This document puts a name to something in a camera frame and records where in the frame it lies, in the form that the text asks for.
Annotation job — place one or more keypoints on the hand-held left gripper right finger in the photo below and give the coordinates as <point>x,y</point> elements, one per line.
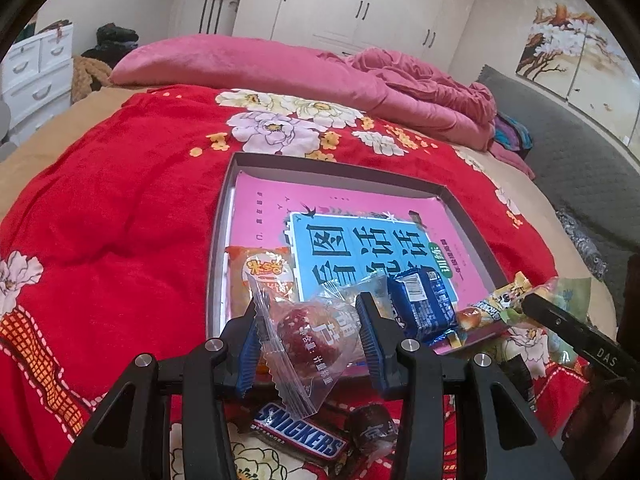
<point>372,355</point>

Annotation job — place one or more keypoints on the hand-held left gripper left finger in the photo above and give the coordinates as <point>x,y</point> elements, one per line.
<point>247,355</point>

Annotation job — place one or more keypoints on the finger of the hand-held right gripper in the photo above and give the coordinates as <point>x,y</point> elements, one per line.
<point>555,317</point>

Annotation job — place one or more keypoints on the green snack packet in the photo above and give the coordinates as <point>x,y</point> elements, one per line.
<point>570,295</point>

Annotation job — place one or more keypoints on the clear packet yellow pastry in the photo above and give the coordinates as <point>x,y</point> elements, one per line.
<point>345,305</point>

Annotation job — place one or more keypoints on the clear packet red pastry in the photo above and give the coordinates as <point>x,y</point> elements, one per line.
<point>305,340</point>

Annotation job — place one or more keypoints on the black snack packet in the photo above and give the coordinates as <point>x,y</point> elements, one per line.
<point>520,375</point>

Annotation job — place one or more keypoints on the yellow cow-print snack packet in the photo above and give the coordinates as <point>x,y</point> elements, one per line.
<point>485,310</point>

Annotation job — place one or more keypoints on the blue cookie packet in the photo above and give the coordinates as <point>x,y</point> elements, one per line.
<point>425,305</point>

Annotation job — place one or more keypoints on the dark brown pastry packet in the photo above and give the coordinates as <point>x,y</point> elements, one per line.
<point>372,432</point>

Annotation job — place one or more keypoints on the brown wrapper chocolate bar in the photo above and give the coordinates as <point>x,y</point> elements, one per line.
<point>300,432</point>

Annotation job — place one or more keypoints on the brown cardboard tray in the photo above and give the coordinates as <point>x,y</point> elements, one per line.
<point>350,172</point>

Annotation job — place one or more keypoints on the black white patterned cloth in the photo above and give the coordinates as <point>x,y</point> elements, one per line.
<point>582,245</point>

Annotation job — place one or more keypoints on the orange snack packet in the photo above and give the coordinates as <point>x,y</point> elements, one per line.
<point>260,270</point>

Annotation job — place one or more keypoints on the grey quilted headboard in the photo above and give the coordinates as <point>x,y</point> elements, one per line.
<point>565,160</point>

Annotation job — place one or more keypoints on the pink and blue book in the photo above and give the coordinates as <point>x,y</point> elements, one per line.
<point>320,205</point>

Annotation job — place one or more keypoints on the colourful striped clothing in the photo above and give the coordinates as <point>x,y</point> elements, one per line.
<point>512,132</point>

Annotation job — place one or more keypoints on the red floral blanket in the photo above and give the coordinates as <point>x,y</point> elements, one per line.
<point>125,200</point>

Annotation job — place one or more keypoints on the pink quilt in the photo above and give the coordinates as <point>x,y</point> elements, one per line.
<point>280,67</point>

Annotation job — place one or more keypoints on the brown knitted blanket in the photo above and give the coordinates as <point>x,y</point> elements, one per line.
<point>90,77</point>

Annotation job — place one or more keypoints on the dark clothing pile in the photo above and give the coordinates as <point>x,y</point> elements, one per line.
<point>112,40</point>

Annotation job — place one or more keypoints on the white drawer cabinet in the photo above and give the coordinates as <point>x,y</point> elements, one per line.
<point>30,90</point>

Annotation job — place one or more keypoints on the black coat stand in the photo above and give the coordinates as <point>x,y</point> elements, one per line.
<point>210,12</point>

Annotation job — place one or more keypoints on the white wardrobe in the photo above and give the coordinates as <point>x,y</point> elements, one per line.
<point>390,5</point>

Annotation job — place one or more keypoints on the pale beige wall painting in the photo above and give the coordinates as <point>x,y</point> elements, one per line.
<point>615,85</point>

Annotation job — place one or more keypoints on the flowering branch wall painting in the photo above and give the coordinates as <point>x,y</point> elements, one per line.
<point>555,45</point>

